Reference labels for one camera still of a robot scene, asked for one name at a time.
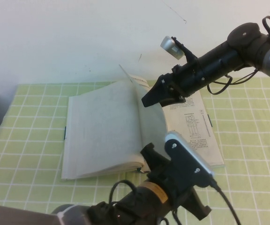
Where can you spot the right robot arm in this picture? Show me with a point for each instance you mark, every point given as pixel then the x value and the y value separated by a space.
pixel 221 63

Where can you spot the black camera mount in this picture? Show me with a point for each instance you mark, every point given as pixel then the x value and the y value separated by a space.
pixel 184 161
pixel 189 56

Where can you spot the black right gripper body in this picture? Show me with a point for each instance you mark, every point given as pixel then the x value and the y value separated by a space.
pixel 186 79

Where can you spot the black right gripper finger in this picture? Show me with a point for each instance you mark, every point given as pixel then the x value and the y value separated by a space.
pixel 172 101
pixel 156 93

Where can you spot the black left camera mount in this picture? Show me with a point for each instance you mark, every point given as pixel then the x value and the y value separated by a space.
pixel 184 161

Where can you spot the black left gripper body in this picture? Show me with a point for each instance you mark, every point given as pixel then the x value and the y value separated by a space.
pixel 165 180

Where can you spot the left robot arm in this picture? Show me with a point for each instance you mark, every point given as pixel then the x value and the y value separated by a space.
pixel 20 215

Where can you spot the white-paged book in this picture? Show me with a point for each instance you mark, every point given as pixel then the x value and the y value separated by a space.
pixel 102 131

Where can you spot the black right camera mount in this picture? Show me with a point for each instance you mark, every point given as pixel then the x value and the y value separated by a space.
pixel 189 56

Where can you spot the green white-checked tablecloth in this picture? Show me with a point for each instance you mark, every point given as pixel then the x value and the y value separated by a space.
pixel 254 152

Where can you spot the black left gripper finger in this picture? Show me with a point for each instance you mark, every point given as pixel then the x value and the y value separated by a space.
pixel 197 206
pixel 151 157

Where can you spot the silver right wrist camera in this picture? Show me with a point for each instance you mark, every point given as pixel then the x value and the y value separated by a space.
pixel 172 48

